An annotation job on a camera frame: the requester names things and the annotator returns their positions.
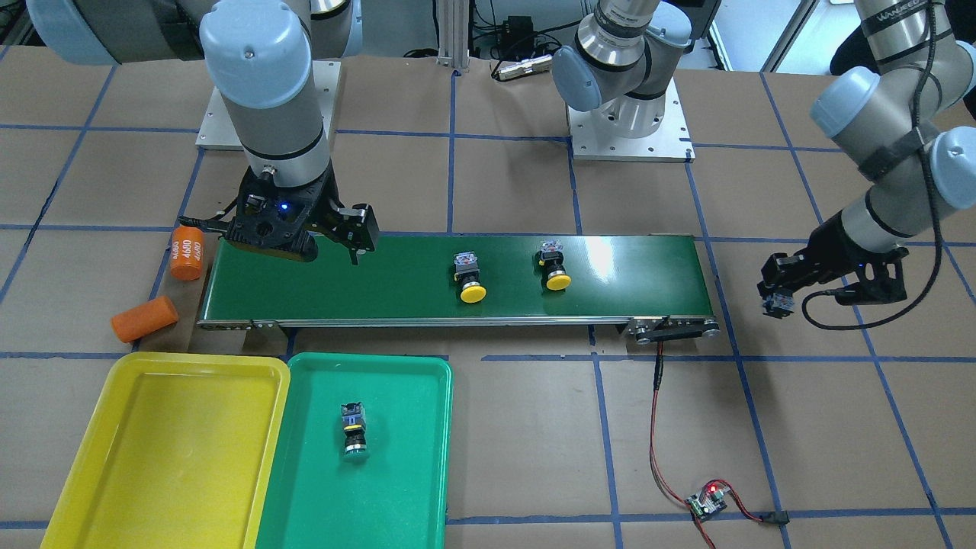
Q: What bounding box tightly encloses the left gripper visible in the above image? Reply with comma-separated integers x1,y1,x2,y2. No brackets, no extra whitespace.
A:
757,213,907,306

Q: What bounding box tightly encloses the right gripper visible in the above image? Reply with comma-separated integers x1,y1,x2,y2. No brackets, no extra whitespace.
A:
180,165,380,265

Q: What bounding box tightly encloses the green push button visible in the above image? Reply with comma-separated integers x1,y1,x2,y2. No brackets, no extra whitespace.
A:
761,288,795,319
341,402,369,461

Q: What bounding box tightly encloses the orange cylinder with 4680 print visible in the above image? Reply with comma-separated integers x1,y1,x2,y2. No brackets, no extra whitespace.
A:
169,225,204,281

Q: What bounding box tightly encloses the plain orange cylinder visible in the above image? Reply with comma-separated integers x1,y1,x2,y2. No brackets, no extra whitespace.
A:
109,296,180,343

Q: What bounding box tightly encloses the yellow push button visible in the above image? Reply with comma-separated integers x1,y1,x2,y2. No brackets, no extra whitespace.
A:
535,239,572,291
453,252,486,303

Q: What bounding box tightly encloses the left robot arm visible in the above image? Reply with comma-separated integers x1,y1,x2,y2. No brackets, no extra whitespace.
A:
552,1,974,317

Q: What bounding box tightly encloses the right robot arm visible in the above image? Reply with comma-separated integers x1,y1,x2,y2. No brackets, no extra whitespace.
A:
27,1,380,264

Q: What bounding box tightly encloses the green conveyor belt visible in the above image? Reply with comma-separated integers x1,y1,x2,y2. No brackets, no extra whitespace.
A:
197,234,719,345

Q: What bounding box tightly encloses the yellow plastic tray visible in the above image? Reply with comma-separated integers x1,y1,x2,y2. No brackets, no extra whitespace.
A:
42,352,290,548

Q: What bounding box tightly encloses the small motor controller board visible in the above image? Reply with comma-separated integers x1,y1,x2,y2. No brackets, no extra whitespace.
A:
685,484,727,522

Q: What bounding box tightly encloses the green plastic tray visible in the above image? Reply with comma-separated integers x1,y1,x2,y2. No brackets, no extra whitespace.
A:
255,352,453,548

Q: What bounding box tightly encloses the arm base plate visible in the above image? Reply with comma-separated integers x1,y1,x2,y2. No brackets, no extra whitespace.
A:
566,79,696,162
195,59,342,152

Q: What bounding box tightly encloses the aluminium frame post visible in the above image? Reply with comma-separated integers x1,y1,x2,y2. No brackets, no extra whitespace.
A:
433,0,473,74

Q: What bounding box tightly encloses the red black controller wire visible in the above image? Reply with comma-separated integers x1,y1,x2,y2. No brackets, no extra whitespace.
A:
648,341,790,549

